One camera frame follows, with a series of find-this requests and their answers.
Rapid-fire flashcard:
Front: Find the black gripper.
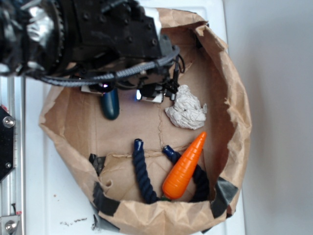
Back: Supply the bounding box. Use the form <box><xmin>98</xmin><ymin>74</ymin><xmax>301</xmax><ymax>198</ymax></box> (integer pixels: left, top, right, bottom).
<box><xmin>59</xmin><ymin>0</ymin><xmax>179</xmax><ymax>103</ymax></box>

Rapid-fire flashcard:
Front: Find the dark green plastic pickle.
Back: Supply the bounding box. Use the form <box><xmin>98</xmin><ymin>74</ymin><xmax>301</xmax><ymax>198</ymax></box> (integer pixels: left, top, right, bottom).
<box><xmin>100</xmin><ymin>88</ymin><xmax>120</xmax><ymax>120</ymax></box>

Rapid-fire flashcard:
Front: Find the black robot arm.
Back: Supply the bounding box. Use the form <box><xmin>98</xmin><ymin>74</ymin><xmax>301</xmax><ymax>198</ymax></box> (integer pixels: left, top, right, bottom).
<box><xmin>0</xmin><ymin>0</ymin><xmax>179</xmax><ymax>99</ymax></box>

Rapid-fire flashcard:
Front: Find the crumpled white paper ball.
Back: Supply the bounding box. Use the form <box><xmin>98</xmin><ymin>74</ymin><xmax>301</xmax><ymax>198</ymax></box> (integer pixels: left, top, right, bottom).
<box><xmin>165</xmin><ymin>85</ymin><xmax>207</xmax><ymax>130</ymax></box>

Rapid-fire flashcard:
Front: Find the brown paper bag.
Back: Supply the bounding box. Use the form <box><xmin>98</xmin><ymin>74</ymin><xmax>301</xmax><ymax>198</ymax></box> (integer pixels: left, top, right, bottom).
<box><xmin>40</xmin><ymin>8</ymin><xmax>252</xmax><ymax>235</ymax></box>

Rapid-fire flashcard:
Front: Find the orange plastic carrot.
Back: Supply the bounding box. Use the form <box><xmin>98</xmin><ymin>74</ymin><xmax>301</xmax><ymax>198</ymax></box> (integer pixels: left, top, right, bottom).
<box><xmin>162</xmin><ymin>132</ymin><xmax>207</xmax><ymax>200</ymax></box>

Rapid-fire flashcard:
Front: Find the white plastic tray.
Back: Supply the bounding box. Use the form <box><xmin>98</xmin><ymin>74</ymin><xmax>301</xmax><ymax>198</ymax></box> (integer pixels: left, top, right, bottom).
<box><xmin>22</xmin><ymin>0</ymin><xmax>246</xmax><ymax>235</ymax></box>

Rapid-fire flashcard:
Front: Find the grey braided cable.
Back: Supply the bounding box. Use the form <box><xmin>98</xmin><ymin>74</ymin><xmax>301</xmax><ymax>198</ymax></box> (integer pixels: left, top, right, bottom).
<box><xmin>40</xmin><ymin>45</ymin><xmax>181</xmax><ymax>87</ymax></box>

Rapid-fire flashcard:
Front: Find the aluminium frame rail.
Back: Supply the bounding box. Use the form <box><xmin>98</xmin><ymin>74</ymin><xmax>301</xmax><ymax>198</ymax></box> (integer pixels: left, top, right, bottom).
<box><xmin>0</xmin><ymin>76</ymin><xmax>26</xmax><ymax>235</ymax></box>

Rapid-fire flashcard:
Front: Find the black metal bracket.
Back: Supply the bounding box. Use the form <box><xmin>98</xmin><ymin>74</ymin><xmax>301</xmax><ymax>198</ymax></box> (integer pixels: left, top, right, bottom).
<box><xmin>0</xmin><ymin>105</ymin><xmax>16</xmax><ymax>183</ymax></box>

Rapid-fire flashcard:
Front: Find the dark blue rope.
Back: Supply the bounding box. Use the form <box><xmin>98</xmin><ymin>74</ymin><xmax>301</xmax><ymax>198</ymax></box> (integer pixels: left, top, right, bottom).
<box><xmin>132</xmin><ymin>139</ymin><xmax>210</xmax><ymax>204</ymax></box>

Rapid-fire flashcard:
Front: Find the silver corner bracket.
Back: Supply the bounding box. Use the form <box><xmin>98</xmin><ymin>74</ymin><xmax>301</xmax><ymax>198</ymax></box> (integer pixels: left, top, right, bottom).
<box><xmin>0</xmin><ymin>215</ymin><xmax>21</xmax><ymax>235</ymax></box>

